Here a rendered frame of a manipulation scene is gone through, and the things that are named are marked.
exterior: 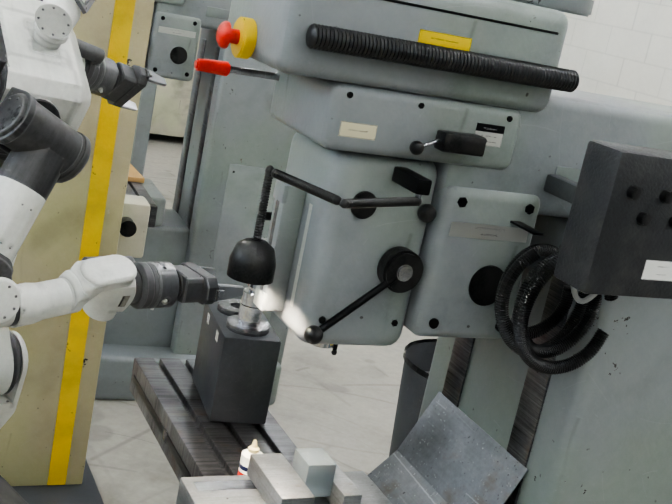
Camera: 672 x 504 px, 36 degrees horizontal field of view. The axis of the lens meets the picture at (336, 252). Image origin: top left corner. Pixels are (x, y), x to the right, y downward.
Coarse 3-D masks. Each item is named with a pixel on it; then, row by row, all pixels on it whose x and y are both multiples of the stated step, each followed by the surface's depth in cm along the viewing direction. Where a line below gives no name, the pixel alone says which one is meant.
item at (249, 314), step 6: (246, 300) 212; (252, 300) 211; (240, 306) 213; (246, 306) 212; (252, 306) 212; (240, 312) 213; (246, 312) 212; (252, 312) 212; (258, 312) 213; (240, 318) 213; (246, 318) 212; (252, 318) 212; (258, 318) 213; (246, 324) 213; (252, 324) 213; (258, 324) 214
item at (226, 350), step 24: (216, 312) 221; (216, 336) 214; (240, 336) 210; (264, 336) 213; (216, 360) 212; (240, 360) 210; (264, 360) 212; (216, 384) 210; (240, 384) 212; (264, 384) 214; (216, 408) 212; (240, 408) 214; (264, 408) 215
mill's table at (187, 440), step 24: (144, 360) 236; (168, 360) 239; (192, 360) 242; (144, 384) 228; (168, 384) 226; (192, 384) 229; (144, 408) 227; (168, 408) 215; (192, 408) 217; (168, 432) 211; (192, 432) 206; (216, 432) 209; (240, 432) 211; (264, 432) 214; (168, 456) 210; (192, 456) 197; (216, 456) 202; (240, 456) 201; (288, 456) 205
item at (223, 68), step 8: (200, 64) 162; (208, 64) 162; (216, 64) 163; (224, 64) 163; (208, 72) 163; (216, 72) 163; (224, 72) 164; (232, 72) 165; (240, 72) 165; (248, 72) 166; (256, 72) 166; (264, 72) 167; (272, 72) 168
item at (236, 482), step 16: (192, 480) 174; (208, 480) 175; (224, 480) 176; (240, 480) 177; (336, 480) 175; (352, 480) 185; (368, 480) 186; (192, 496) 169; (208, 496) 170; (224, 496) 171; (240, 496) 172; (256, 496) 173; (336, 496) 173; (352, 496) 172; (368, 496) 181; (384, 496) 182
